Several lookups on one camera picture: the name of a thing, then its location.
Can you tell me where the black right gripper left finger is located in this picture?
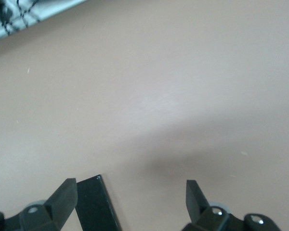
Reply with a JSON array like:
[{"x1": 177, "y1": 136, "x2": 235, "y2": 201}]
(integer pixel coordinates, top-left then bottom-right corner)
[{"x1": 0, "y1": 178, "x2": 78, "y2": 231}]

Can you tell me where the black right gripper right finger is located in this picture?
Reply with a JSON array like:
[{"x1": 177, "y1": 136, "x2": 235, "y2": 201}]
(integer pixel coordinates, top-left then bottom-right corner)
[{"x1": 180, "y1": 179, "x2": 280, "y2": 231}]

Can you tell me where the black smartphone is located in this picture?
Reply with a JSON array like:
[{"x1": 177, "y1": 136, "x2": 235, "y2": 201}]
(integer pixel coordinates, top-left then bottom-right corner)
[{"x1": 76, "y1": 174, "x2": 122, "y2": 231}]

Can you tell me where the tangled black cable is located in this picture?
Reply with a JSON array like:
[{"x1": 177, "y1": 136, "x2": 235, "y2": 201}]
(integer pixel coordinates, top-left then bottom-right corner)
[{"x1": 0, "y1": 0, "x2": 48, "y2": 35}]

